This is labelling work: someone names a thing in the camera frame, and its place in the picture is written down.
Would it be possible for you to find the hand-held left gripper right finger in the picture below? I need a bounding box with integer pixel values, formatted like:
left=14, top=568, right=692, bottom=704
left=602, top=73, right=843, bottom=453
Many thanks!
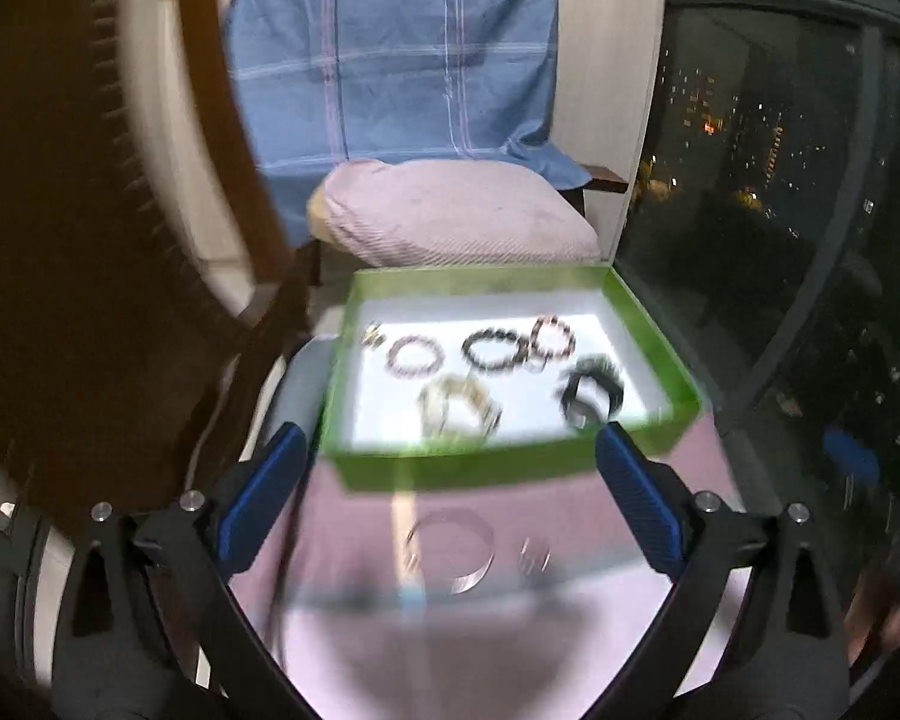
left=594, top=421, right=852, bottom=720

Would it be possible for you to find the silver bangle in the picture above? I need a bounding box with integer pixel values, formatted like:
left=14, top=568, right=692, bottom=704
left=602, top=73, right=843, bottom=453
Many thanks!
left=403, top=510, right=496, bottom=593

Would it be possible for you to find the dark bead bracelet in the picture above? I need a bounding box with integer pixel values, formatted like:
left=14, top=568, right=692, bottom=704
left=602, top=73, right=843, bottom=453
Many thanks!
left=461, top=328, right=526, bottom=372

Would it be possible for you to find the light wooden cabinet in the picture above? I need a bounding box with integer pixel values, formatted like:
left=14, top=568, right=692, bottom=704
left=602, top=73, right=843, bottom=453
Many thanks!
left=555, top=0, right=668, bottom=263

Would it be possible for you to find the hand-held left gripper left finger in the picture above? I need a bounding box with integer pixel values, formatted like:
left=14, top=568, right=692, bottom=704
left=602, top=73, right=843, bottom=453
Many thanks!
left=49, top=420, right=308, bottom=720

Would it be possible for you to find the blue plaid cloth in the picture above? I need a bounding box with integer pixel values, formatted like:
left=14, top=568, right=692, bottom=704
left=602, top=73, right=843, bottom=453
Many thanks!
left=223, top=0, right=593, bottom=248

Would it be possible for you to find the black watch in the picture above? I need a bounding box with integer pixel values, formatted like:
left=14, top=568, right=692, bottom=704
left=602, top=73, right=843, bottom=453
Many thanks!
left=559, top=360, right=625, bottom=425

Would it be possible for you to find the red bead bracelet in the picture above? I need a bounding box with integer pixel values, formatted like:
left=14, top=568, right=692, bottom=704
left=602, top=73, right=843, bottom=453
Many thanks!
left=529, top=319, right=577, bottom=361

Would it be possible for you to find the pink cushion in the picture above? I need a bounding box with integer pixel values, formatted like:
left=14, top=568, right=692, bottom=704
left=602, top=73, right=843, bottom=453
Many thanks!
left=307, top=159, right=602, bottom=269

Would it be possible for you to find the green cardboard box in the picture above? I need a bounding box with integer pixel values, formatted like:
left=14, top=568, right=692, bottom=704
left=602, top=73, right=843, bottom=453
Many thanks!
left=319, top=264, right=702, bottom=494

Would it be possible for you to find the dark wooden chair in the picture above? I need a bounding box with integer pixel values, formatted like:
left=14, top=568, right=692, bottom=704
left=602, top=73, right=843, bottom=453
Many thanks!
left=292, top=163, right=629, bottom=286

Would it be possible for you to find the pink bead bracelet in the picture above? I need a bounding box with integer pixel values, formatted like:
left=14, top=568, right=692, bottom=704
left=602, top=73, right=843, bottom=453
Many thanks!
left=384, top=336, right=445, bottom=377

